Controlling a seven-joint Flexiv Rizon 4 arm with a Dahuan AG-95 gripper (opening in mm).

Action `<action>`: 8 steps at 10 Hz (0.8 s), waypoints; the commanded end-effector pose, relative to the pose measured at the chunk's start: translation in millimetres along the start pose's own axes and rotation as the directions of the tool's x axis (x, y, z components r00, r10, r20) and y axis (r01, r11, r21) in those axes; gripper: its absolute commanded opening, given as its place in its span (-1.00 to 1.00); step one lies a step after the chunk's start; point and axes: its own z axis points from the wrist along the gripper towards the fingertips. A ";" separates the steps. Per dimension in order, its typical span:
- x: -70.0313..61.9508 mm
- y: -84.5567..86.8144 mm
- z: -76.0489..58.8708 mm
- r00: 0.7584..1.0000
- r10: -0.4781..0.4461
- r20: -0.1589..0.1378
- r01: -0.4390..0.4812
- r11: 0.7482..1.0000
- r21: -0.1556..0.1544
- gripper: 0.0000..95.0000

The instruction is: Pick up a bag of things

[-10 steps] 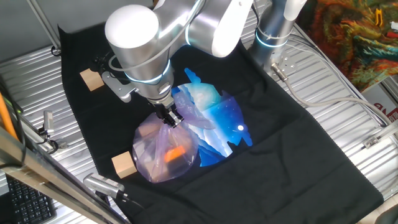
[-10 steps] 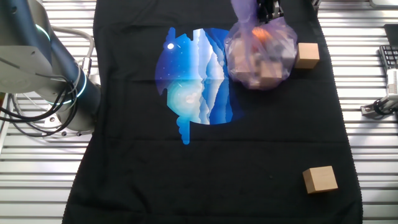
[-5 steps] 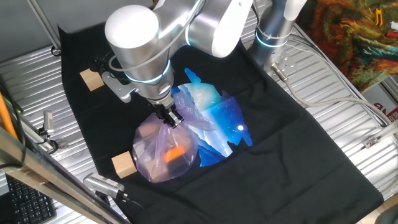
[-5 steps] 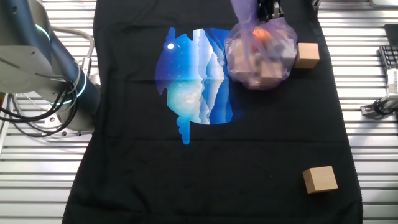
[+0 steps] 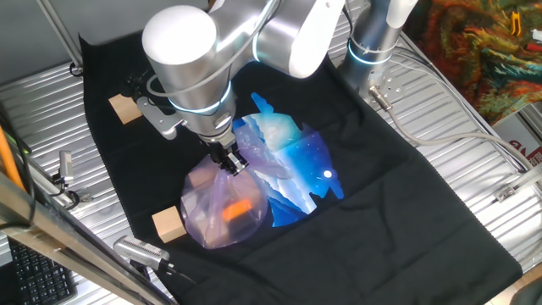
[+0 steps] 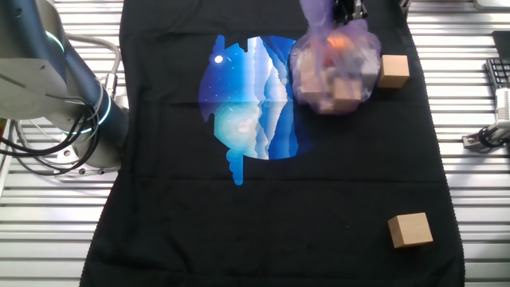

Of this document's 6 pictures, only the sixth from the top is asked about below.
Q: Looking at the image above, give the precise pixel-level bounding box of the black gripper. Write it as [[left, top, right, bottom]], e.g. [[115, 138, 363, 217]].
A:
[[333, 0, 370, 25]]

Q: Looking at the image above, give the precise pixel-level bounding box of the purple translucent plastic bag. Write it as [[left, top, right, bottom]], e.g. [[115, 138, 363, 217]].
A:
[[288, 0, 383, 116]]

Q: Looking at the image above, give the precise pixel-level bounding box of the orange block inside bag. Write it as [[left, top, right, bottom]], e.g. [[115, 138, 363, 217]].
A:
[[325, 33, 355, 52]]

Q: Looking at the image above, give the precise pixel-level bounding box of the wooden block inside bag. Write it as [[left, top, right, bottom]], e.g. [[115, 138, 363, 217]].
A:
[[298, 65, 327, 105], [331, 77, 363, 113]]

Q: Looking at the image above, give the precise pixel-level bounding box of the plain wooden cube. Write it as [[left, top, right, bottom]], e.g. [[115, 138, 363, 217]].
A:
[[387, 211, 434, 250], [377, 54, 411, 89]]

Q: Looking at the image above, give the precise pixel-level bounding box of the black flat device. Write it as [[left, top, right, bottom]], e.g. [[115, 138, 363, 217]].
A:
[[491, 30, 510, 59]]

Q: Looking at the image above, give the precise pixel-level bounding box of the black computer keyboard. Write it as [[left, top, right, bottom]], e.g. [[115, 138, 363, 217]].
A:
[[484, 57, 510, 91]]

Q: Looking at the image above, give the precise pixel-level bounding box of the black cloth with blue print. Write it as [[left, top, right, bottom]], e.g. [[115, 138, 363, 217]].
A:
[[79, 0, 466, 287]]

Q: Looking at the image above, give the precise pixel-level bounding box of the metal table bracket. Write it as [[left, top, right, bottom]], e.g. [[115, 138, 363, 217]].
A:
[[461, 121, 510, 151]]

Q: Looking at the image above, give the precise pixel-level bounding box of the black camera cable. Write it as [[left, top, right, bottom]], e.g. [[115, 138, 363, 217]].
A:
[[477, 125, 510, 149]]

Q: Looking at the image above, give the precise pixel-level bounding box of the grey hose with metal connector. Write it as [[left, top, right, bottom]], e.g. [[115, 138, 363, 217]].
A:
[[67, 33, 123, 99]]

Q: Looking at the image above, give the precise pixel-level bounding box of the black base cable bundle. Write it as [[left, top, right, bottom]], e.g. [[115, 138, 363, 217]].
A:
[[0, 107, 101, 177]]

